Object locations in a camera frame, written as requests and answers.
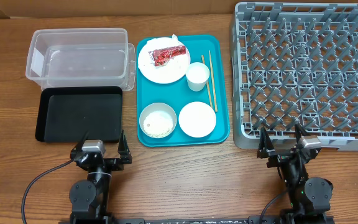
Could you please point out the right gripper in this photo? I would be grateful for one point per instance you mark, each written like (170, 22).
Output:
(265, 150)

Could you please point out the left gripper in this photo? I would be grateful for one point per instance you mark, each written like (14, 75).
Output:
(125, 155)

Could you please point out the white rice pile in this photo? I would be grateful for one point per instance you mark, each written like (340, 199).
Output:
(158, 124)

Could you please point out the grey bowl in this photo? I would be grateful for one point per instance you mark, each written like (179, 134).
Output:
(157, 107)

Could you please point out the small white bowl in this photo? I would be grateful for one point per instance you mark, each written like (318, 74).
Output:
(197, 119)

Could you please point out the white paper cup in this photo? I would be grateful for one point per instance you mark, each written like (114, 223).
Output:
(197, 75)

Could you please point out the red snack wrapper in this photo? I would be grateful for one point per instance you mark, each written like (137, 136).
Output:
(162, 56)

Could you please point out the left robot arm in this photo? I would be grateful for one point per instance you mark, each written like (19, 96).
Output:
(89, 197)

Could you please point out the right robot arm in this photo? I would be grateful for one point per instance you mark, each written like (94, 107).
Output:
(309, 196)

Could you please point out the grey dishwasher rack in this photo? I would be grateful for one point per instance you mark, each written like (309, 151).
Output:
(295, 64)

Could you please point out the black plastic tray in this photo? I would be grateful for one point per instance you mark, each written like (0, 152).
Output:
(66, 114)

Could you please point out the teal serving tray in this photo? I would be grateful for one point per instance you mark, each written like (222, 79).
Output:
(178, 94)

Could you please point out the clear plastic bin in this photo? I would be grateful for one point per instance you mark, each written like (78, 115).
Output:
(78, 57)

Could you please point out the wooden chopstick left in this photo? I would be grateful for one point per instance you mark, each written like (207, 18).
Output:
(207, 84)

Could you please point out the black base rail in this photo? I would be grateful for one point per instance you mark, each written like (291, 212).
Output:
(248, 220)

